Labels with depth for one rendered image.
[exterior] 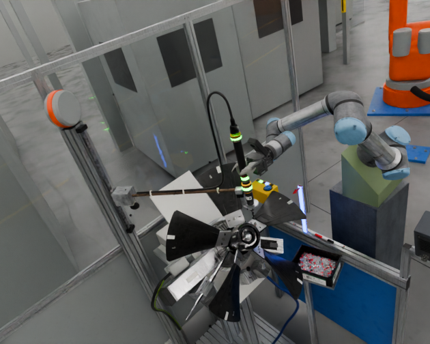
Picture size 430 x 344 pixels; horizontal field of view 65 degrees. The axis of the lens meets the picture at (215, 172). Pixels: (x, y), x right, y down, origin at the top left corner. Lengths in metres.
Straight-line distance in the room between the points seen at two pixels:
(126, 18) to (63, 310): 2.69
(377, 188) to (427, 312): 1.15
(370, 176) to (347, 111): 0.57
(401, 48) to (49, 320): 4.56
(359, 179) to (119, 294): 1.54
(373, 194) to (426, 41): 3.28
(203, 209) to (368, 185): 0.86
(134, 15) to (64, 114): 2.33
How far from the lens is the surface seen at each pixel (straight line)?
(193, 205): 1.75
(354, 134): 1.43
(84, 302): 2.17
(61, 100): 1.55
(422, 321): 2.76
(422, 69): 5.10
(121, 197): 1.69
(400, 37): 4.92
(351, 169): 1.89
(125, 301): 2.32
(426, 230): 1.52
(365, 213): 2.01
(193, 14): 2.07
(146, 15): 3.79
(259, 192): 2.01
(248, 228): 1.52
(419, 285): 2.94
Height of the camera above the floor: 2.26
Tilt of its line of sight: 31 degrees down
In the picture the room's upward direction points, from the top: 15 degrees counter-clockwise
